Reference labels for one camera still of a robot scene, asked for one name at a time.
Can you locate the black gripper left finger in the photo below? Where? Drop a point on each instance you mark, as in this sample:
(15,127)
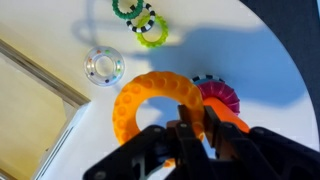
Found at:
(186,150)

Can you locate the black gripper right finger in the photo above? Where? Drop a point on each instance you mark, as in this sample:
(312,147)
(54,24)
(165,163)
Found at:
(253,153)

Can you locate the round white table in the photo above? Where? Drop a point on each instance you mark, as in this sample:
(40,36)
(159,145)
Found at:
(233,50)

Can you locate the wooden tray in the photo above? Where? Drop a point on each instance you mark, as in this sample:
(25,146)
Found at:
(26,123)

